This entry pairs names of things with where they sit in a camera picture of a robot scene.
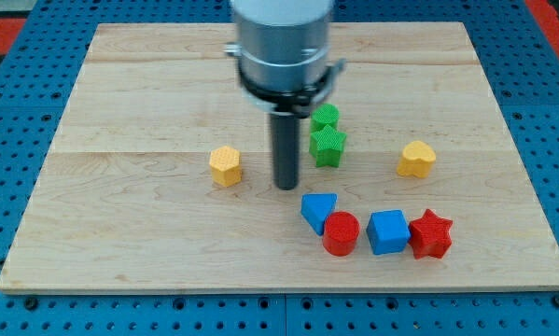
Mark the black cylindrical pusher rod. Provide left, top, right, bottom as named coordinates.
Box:
left=270, top=114, right=300, bottom=190

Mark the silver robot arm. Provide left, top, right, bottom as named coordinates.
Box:
left=225, top=0, right=345, bottom=190

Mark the yellow hexagon block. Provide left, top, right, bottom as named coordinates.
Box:
left=209, top=146, right=242, bottom=187

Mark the yellow heart block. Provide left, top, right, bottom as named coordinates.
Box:
left=396, top=140, right=437, bottom=178

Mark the green cylinder block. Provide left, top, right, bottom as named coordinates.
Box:
left=310, top=104, right=340, bottom=133

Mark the green star block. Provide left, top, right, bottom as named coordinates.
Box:
left=309, top=125, right=347, bottom=167

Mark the blue triangle block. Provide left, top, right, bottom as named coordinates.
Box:
left=300, top=193, right=338, bottom=236

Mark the red cylinder block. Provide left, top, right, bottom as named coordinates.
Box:
left=322, top=211, right=360, bottom=257

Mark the wooden board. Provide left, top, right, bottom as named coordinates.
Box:
left=0, top=22, right=559, bottom=295

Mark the blue cube block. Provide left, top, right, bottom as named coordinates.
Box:
left=366, top=209, right=411, bottom=255

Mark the red star block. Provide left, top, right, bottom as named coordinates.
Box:
left=408, top=209, right=454, bottom=259

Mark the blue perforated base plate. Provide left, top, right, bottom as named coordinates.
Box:
left=0, top=0, right=559, bottom=335

